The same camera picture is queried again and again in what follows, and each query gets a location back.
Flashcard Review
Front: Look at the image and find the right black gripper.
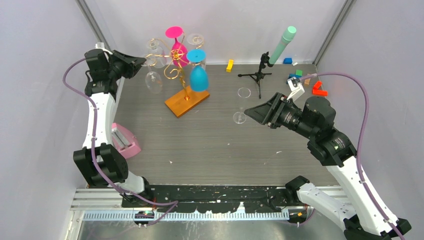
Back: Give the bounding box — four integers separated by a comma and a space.
244, 91, 317, 139

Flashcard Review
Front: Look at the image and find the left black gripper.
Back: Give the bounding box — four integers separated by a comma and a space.
106, 50, 146, 81

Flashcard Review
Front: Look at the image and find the clear round wine glass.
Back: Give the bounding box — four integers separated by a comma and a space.
143, 54, 163, 94

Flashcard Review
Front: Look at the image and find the clear flute wine glass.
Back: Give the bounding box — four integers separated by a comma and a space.
232, 87, 251, 125

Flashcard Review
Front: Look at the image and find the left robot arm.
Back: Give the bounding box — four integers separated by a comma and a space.
65, 47, 154, 207

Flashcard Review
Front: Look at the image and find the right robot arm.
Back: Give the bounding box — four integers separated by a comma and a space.
245, 93, 412, 240

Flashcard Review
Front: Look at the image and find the pink wine glass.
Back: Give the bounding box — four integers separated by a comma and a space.
165, 26, 189, 67

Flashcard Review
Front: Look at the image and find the blue wine glass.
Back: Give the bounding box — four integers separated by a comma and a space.
187, 48, 209, 92

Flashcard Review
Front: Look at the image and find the clear wine glass back right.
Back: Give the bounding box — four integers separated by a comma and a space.
186, 33, 205, 64

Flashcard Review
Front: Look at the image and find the black tripod microphone stand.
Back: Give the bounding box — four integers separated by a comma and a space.
237, 51, 274, 99

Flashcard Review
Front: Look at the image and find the blue lego brick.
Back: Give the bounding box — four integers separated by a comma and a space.
287, 73, 302, 81

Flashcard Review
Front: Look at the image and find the green block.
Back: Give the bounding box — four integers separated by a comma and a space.
295, 69, 303, 76

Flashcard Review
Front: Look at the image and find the yellow block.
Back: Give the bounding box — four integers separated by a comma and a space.
226, 59, 234, 73

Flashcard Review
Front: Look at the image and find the tan wooden block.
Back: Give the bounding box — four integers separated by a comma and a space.
303, 77, 312, 86

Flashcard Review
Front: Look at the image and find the red L-shaped block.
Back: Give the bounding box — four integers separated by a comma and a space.
312, 80, 328, 97

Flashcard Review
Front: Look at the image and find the small blue block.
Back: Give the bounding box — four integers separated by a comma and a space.
283, 57, 293, 65

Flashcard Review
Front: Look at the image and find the pink holder box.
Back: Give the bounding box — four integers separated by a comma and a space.
111, 122, 142, 160

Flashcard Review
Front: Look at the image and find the mint green microphone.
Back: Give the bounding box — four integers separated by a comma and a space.
268, 26, 297, 66

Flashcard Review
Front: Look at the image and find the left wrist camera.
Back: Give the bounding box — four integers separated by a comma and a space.
95, 42, 113, 55

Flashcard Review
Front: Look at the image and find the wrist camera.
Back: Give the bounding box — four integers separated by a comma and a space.
286, 77, 305, 102
95, 42, 113, 55

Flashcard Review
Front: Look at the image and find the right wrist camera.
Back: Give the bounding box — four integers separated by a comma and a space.
286, 77, 305, 102

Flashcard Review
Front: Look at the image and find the gold wire wine glass rack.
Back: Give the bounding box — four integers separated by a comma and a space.
154, 38, 210, 118

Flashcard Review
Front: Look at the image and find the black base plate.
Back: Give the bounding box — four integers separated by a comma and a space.
121, 185, 311, 214

